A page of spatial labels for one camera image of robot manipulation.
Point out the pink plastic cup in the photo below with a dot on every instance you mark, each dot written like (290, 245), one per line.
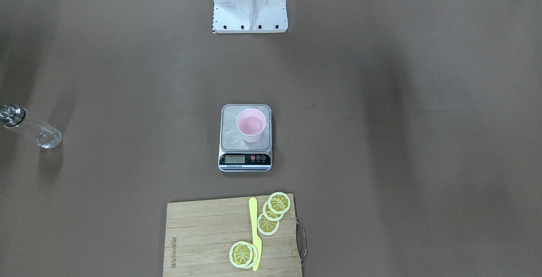
(251, 123)

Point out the glass sauce bottle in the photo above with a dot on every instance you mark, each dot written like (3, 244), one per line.
(26, 124)

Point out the silver kitchen scale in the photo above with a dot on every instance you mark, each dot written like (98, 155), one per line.
(236, 155)

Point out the yellow plastic knife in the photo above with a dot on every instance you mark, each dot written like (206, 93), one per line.
(256, 240)

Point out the wooden cutting board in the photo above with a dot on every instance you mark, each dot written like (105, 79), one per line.
(200, 233)

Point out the white camera mast base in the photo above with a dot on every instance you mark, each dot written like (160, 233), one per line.
(249, 16)

